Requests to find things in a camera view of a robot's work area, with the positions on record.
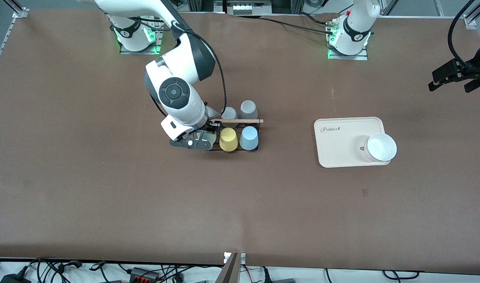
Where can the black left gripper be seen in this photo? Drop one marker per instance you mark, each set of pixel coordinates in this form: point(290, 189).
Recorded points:
point(474, 67)

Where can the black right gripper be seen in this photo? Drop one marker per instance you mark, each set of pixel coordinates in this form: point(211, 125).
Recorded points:
point(210, 127)

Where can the mint green cup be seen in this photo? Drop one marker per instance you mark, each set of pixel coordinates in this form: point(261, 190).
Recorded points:
point(208, 138)

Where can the light blue cup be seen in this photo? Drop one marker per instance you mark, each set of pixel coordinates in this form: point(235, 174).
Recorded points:
point(248, 138)

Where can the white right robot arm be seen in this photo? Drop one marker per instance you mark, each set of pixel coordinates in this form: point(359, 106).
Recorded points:
point(177, 94)

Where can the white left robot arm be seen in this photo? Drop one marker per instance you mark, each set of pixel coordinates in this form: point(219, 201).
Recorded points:
point(354, 31)

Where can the yellow cup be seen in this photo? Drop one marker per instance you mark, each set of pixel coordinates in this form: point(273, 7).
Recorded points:
point(228, 140)

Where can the white bowl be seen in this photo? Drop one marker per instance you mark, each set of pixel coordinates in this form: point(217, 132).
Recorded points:
point(381, 147)

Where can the grey power strip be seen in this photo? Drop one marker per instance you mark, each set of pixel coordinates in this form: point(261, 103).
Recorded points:
point(242, 8)

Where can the cream plastic tray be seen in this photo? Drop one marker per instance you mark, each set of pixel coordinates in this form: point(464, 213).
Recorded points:
point(342, 151)

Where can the black orange power adapter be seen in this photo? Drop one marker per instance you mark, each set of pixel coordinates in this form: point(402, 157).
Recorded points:
point(143, 274)

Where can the aluminium frame rail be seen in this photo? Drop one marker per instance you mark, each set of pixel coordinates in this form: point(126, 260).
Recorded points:
point(4, 39)
point(471, 19)

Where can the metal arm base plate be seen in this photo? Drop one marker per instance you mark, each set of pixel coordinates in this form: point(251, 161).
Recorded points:
point(159, 39)
point(348, 57)

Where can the white stand bracket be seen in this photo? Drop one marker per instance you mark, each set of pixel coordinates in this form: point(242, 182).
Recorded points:
point(242, 258)

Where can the grey camera stand pole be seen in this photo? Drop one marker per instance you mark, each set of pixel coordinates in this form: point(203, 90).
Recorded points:
point(228, 271)

